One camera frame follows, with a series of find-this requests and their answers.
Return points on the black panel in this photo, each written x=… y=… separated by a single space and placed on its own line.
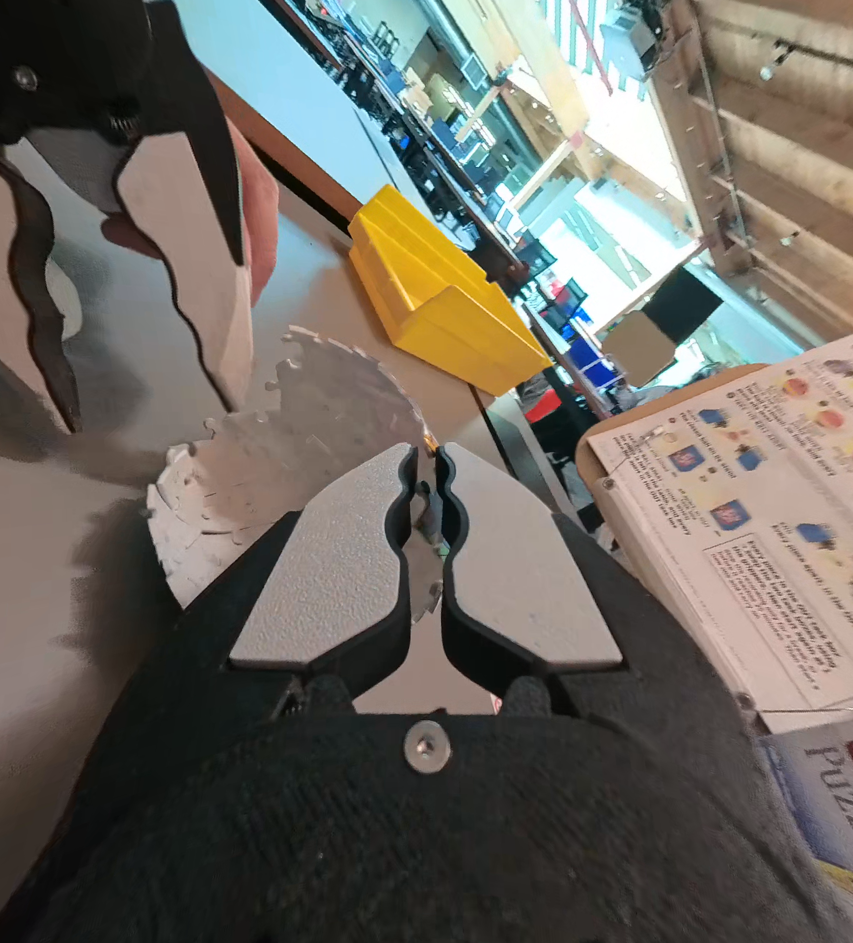
x=684 y=302

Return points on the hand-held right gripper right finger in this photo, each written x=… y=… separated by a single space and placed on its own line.
x=529 y=589

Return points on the instruction sheet board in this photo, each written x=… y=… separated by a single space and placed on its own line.
x=750 y=516

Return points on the blue puzzle box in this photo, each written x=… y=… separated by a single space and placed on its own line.
x=846 y=825

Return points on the beige panel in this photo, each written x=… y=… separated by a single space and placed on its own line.
x=636 y=346

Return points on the long white table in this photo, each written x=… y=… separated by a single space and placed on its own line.
x=308 y=96

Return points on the yellow plastic bin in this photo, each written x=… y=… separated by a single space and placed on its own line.
x=456 y=324

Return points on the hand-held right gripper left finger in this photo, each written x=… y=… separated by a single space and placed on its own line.
x=323 y=582

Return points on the partly built puzzle ball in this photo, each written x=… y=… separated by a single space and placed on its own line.
x=323 y=412

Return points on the person's left hand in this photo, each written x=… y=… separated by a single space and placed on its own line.
x=260 y=221

